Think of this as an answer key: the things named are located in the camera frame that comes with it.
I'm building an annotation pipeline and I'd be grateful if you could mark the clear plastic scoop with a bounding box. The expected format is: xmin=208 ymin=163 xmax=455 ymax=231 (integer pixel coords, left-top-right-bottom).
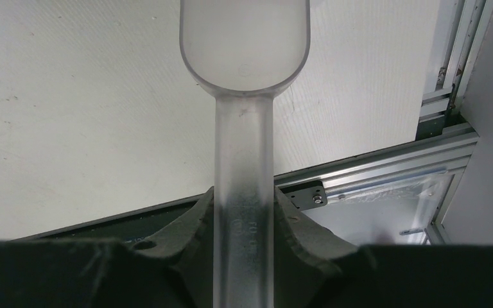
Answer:
xmin=180 ymin=1 xmax=311 ymax=307

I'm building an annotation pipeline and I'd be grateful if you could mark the aluminium frame rail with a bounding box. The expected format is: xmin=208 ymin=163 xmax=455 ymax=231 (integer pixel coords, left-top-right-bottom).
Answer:
xmin=275 ymin=1 xmax=493 ymax=245

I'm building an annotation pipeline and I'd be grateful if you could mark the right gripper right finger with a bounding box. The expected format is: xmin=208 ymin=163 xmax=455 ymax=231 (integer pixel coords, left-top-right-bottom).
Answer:
xmin=273 ymin=189 xmax=493 ymax=307

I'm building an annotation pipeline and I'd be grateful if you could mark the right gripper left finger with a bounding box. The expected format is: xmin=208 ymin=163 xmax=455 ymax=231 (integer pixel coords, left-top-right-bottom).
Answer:
xmin=0 ymin=189 xmax=214 ymax=307

